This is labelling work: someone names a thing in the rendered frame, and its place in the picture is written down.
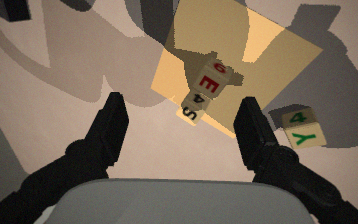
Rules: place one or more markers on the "tan letter block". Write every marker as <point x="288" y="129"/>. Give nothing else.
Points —
<point x="212" y="79"/>
<point x="193" y="107"/>
<point x="302" y="129"/>

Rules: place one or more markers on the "tan flat mat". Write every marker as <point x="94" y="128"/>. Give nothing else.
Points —
<point x="264" y="56"/>

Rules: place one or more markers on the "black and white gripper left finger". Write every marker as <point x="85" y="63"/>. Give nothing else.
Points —
<point x="84" y="161"/>

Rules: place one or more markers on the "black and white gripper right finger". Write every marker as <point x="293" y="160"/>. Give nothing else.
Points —
<point x="279" y="166"/>

